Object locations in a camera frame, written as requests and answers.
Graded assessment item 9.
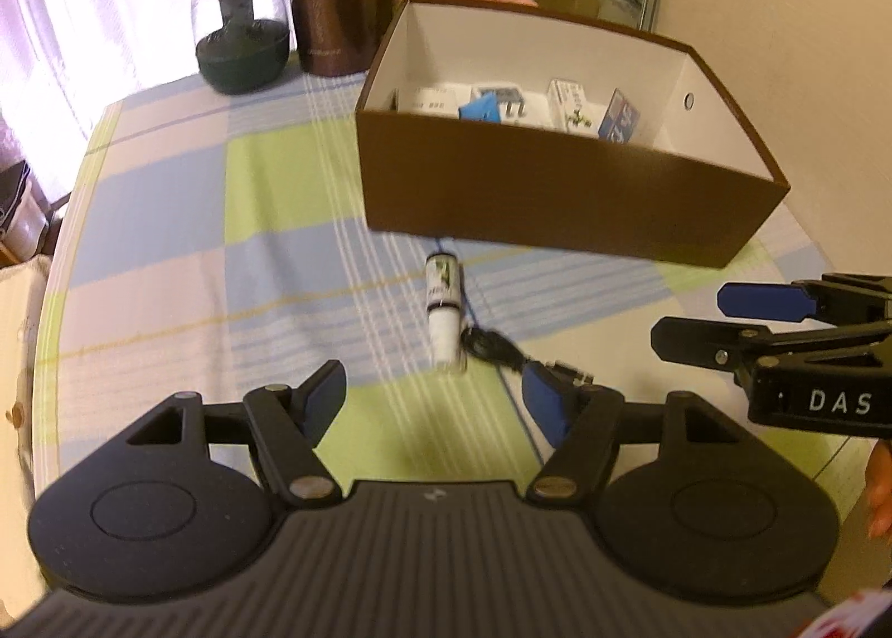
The pink sheer curtain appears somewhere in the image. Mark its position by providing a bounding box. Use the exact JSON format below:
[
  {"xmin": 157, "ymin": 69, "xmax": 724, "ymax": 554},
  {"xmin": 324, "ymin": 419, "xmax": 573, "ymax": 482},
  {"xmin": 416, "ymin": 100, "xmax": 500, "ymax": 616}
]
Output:
[{"xmin": 0, "ymin": 0, "xmax": 316, "ymax": 208}]

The blue white box in bin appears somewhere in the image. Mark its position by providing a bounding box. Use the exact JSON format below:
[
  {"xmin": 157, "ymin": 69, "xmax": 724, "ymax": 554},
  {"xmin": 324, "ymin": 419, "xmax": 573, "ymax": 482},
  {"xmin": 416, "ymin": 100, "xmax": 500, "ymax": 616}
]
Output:
[{"xmin": 597, "ymin": 89, "xmax": 641, "ymax": 144}]

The black usb cable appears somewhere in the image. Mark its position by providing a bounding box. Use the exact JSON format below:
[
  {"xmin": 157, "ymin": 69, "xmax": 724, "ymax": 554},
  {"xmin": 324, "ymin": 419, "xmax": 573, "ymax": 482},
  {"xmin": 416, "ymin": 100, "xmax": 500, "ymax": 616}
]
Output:
[{"xmin": 458, "ymin": 322, "xmax": 598, "ymax": 389}]

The brown cardboard storage box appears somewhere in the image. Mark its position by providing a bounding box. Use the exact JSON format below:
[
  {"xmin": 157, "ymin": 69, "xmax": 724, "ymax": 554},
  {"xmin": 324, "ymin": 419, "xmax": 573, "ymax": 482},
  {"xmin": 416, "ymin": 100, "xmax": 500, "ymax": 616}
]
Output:
[{"xmin": 355, "ymin": 0, "xmax": 789, "ymax": 268}]

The white green box in bin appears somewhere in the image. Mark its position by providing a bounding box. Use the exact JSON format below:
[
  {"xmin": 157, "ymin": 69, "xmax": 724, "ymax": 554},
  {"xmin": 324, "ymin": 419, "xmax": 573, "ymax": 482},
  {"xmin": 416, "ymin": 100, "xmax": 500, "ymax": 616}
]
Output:
[{"xmin": 546, "ymin": 78, "xmax": 600, "ymax": 139}]

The glass dome lamp dark base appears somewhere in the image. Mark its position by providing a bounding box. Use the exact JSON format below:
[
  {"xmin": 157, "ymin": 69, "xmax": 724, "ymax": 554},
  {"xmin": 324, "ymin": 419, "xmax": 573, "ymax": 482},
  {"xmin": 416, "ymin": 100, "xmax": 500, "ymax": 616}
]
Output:
[{"xmin": 191, "ymin": 0, "xmax": 290, "ymax": 95}]

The checkered pastel tablecloth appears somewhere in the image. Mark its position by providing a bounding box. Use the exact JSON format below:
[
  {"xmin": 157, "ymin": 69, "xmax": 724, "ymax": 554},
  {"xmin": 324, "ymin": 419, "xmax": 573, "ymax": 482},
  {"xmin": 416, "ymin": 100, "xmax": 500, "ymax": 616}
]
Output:
[{"xmin": 32, "ymin": 71, "xmax": 836, "ymax": 493}]

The person's right hand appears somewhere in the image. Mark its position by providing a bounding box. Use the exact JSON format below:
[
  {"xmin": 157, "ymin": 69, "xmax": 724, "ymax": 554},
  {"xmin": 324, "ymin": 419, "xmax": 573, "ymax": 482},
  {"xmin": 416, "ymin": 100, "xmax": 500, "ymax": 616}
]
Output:
[{"xmin": 865, "ymin": 440, "xmax": 892, "ymax": 538}]

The white charger adapter in bin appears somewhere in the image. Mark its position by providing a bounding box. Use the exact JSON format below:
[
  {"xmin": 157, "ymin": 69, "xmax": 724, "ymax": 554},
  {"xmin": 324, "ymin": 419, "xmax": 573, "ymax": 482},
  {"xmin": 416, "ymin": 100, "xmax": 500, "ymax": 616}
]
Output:
[{"xmin": 458, "ymin": 82, "xmax": 552, "ymax": 129}]

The small white dropper bottle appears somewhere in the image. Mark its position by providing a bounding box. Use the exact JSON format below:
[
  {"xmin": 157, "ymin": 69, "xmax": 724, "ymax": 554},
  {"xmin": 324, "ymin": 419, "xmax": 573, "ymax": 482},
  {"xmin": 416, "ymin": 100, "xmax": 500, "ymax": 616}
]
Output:
[{"xmin": 425, "ymin": 252, "xmax": 464, "ymax": 369}]

